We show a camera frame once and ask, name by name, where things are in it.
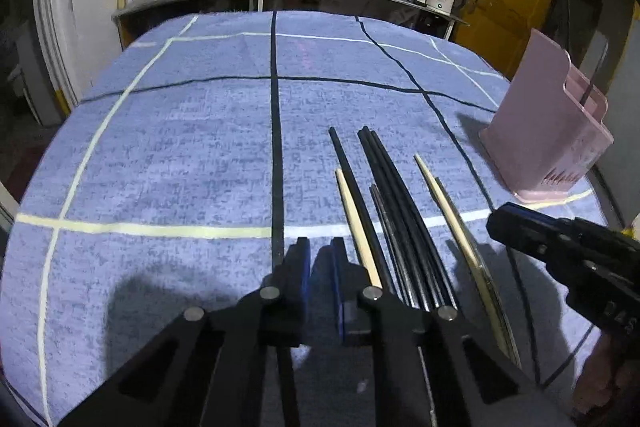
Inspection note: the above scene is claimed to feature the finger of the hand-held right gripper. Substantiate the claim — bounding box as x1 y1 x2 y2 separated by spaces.
486 202 581 273

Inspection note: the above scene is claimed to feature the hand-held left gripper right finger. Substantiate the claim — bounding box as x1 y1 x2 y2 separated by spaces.
330 238 576 427

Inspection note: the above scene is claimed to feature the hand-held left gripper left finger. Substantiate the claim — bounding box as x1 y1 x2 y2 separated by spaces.
57 237 313 427

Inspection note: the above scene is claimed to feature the bundle of black chopsticks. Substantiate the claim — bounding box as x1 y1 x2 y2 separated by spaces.
372 132 459 309

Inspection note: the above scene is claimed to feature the pink plastic utensil holder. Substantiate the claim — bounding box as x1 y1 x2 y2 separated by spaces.
478 28 615 202

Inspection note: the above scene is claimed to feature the person's right hand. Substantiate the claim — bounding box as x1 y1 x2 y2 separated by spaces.
572 334 623 415

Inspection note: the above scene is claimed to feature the blue checkered tablecloth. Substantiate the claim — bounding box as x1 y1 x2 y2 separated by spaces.
0 9 608 427

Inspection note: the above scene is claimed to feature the white door frame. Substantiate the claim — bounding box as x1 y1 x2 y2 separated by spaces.
31 0 83 128

